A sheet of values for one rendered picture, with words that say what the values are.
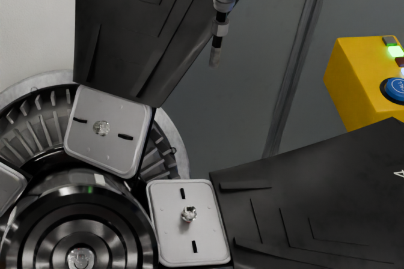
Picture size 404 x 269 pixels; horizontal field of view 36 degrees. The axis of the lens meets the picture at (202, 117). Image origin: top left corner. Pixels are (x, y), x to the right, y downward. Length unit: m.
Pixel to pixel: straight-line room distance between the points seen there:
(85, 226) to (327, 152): 0.27
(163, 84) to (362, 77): 0.47
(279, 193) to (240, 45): 0.82
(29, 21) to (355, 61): 0.47
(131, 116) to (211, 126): 1.05
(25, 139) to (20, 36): 0.16
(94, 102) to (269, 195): 0.18
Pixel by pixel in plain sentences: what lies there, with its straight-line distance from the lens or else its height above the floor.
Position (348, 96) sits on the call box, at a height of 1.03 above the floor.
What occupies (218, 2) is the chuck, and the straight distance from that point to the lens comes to 0.38.
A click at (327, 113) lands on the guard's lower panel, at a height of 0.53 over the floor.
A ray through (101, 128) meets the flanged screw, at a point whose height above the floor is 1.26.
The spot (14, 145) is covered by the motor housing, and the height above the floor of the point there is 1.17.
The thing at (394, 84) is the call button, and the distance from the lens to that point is 0.90.
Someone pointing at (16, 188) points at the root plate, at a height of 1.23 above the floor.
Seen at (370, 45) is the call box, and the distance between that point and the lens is 0.97.
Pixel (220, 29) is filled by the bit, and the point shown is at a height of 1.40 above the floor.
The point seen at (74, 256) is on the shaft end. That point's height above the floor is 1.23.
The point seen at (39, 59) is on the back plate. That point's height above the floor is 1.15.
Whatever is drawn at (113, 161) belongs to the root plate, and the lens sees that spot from 0.52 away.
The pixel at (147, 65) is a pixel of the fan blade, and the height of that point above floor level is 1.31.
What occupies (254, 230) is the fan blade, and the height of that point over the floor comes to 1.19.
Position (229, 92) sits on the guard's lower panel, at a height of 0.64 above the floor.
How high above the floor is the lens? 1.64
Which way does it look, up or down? 46 degrees down
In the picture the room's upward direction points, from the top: 9 degrees clockwise
